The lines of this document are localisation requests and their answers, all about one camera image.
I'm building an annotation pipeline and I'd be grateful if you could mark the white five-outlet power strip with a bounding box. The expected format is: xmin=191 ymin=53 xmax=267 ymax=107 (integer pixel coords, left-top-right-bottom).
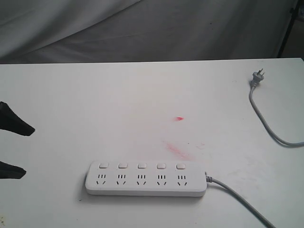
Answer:
xmin=85 ymin=161 xmax=207 ymax=197

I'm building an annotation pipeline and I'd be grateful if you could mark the grey backdrop cloth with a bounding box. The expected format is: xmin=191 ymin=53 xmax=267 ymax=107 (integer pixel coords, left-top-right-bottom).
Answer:
xmin=0 ymin=0 xmax=296 ymax=64

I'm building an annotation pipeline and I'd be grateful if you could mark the grey power cord with plug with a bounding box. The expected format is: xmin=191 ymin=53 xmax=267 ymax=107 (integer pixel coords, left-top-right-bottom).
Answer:
xmin=205 ymin=67 xmax=304 ymax=228

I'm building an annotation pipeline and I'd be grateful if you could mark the black tripod stand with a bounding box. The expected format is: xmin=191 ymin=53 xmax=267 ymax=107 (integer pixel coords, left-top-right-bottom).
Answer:
xmin=276 ymin=0 xmax=301 ymax=58

